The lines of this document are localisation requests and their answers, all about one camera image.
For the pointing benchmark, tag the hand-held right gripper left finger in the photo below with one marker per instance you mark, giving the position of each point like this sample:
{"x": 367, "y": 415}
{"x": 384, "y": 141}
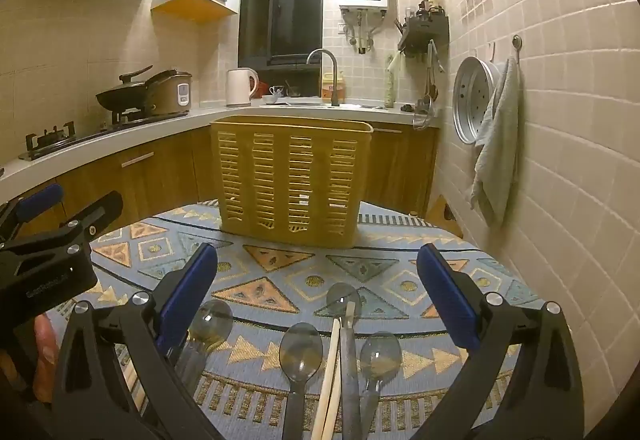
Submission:
{"x": 192, "y": 285}

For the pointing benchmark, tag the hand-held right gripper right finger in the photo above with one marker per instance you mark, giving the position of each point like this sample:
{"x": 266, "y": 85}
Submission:
{"x": 442, "y": 290}

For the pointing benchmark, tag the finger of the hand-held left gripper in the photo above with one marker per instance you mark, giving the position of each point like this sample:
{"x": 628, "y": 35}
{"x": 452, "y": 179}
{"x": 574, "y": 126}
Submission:
{"x": 42, "y": 197}
{"x": 95, "y": 215}

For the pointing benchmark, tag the clear grey plastic spoon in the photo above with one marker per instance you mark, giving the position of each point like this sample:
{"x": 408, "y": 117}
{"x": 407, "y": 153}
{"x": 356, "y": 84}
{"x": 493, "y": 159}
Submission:
{"x": 381, "y": 355}
{"x": 344, "y": 296}
{"x": 214, "y": 320}
{"x": 300, "y": 352}

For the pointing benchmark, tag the yellow slotted plastic basket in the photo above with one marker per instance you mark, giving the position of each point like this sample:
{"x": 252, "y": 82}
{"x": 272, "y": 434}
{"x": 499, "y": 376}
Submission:
{"x": 290, "y": 180}

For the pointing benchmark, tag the hanging cooking utensils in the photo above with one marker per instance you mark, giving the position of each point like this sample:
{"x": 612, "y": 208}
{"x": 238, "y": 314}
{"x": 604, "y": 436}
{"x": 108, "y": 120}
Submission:
{"x": 430, "y": 70}

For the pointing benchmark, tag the person's left hand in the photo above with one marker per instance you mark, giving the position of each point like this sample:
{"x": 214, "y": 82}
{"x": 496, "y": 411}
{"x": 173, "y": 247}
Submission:
{"x": 46, "y": 350}

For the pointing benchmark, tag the black gas stove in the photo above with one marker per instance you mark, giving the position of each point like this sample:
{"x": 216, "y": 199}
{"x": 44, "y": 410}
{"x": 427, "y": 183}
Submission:
{"x": 50, "y": 138}

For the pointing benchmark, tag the wooden base cabinets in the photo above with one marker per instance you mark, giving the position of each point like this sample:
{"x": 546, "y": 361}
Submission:
{"x": 150, "y": 180}

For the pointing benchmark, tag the white kitchen countertop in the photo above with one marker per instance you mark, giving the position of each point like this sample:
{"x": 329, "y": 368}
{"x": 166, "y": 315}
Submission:
{"x": 150, "y": 128}

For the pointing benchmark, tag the blue patterned tablecloth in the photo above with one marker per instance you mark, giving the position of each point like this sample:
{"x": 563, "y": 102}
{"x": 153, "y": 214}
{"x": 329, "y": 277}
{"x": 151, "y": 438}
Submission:
{"x": 300, "y": 265}

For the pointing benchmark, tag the black wok with lid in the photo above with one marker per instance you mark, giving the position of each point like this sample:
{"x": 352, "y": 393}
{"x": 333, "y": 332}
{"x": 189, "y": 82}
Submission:
{"x": 122, "y": 96}

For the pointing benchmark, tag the brown rice cooker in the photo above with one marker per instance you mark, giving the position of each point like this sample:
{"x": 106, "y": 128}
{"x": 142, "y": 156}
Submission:
{"x": 170, "y": 92}

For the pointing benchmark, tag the grey hanging towel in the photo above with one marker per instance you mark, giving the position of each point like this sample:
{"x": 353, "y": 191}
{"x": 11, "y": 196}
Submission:
{"x": 500, "y": 145}

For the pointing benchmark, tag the clear glass lid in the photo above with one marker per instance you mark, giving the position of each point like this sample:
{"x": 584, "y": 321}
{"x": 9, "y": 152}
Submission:
{"x": 422, "y": 118}

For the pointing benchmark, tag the white electric kettle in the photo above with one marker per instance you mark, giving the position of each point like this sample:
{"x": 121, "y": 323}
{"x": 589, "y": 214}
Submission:
{"x": 239, "y": 87}

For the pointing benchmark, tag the round metal steamer tray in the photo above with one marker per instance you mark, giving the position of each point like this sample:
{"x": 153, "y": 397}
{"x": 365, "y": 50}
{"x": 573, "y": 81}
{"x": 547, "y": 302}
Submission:
{"x": 470, "y": 95}

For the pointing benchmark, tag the white bowl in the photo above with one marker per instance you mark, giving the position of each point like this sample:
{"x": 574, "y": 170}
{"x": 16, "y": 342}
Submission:
{"x": 272, "y": 97}

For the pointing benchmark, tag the curved steel faucet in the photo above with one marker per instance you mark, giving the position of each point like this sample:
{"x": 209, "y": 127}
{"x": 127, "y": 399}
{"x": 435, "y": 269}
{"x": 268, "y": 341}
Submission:
{"x": 334, "y": 80}

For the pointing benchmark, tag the yellow bottle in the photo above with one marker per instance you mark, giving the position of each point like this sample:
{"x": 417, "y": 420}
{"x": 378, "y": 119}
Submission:
{"x": 326, "y": 82}

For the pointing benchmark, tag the metal water pipes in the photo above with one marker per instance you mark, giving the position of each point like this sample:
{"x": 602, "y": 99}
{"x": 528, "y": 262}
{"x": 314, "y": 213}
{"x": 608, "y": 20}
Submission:
{"x": 361, "y": 32}

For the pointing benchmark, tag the dark kitchen window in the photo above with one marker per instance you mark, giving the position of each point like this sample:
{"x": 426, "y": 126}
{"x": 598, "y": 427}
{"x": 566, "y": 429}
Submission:
{"x": 290, "y": 5}

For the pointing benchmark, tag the black wall shelf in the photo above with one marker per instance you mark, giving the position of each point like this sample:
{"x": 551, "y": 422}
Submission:
{"x": 425, "y": 32}

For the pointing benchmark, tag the metal wall hook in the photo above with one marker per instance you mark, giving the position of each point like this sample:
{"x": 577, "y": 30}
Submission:
{"x": 516, "y": 42}

